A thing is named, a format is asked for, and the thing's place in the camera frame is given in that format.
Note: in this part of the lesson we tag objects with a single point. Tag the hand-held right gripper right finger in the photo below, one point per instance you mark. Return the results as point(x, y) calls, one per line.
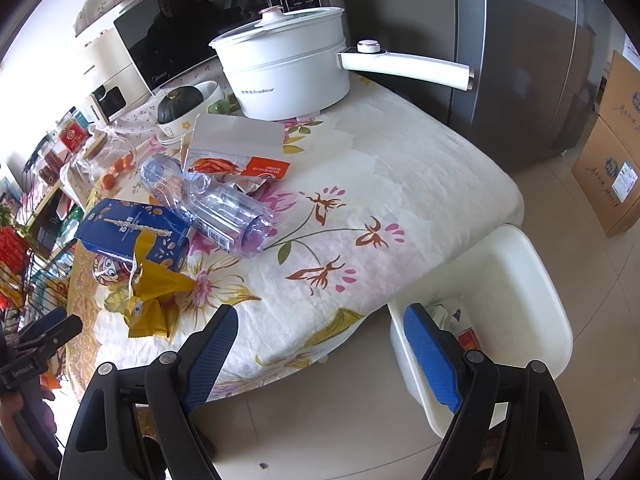
point(430, 360)

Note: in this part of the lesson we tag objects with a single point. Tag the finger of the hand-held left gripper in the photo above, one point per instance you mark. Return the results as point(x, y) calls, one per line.
point(57, 334)
point(42, 321)

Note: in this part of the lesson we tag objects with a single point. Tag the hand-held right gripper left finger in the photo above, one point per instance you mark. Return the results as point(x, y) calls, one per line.
point(215, 355)

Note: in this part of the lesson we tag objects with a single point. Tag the red printed drink can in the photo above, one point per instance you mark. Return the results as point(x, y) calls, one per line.
point(107, 267)

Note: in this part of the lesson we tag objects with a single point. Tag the yellow snack wrapper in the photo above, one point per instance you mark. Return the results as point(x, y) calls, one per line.
point(155, 285)

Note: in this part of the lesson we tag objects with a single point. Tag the white plastic bin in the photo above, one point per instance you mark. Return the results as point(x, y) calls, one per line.
point(515, 285)

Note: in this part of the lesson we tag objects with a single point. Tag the blue carton box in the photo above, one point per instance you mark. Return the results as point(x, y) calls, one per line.
point(125, 225)

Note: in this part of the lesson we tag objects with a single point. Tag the clear plastic bottle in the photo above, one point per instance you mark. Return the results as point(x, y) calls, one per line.
point(220, 215)

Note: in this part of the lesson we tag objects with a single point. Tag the orange snack packet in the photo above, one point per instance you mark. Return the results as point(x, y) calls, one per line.
point(260, 167)

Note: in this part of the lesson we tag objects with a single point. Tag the white orange snack package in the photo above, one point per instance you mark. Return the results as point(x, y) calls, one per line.
point(235, 135)

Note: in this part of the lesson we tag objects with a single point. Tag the white milk carton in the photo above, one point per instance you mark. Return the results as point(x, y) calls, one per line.
point(450, 316)

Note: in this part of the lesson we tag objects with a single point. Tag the wooden shelf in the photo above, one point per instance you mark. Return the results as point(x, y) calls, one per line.
point(47, 210)

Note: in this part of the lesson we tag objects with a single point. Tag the dark red jar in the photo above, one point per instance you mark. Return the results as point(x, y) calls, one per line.
point(50, 167)

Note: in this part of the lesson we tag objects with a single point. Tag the small mandarin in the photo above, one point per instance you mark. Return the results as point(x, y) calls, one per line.
point(125, 163)
point(107, 181)

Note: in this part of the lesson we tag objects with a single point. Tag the clear glass jar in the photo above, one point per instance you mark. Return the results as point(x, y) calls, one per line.
point(100, 160)

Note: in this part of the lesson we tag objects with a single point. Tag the red label jar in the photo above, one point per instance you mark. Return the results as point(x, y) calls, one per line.
point(75, 137)

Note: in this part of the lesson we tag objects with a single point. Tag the white bowl with flower print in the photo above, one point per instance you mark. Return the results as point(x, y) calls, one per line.
point(175, 131)

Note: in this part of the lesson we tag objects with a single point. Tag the green ceramic spoon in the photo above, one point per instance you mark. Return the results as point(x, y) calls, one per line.
point(220, 107)

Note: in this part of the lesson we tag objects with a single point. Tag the cardboard box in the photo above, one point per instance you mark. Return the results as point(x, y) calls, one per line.
point(620, 90)
point(605, 180)

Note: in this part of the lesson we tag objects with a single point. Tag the dark green pumpkin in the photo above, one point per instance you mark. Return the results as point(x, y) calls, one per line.
point(177, 102)

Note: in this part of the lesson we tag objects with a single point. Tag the plain white bowl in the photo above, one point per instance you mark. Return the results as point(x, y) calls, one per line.
point(212, 94)

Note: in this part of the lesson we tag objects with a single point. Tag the cream air fryer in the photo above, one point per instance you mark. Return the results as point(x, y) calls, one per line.
point(107, 67)

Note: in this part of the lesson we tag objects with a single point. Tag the white electric cooking pot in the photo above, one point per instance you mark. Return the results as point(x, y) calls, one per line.
point(285, 80)

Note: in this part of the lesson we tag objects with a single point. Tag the grey refrigerator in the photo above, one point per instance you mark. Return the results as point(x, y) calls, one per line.
point(515, 60)

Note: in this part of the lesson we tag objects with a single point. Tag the black microwave oven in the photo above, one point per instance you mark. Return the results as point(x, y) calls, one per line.
point(190, 30)

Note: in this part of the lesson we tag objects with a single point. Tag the glass pot lid white knob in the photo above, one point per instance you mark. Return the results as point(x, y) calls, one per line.
point(272, 17)

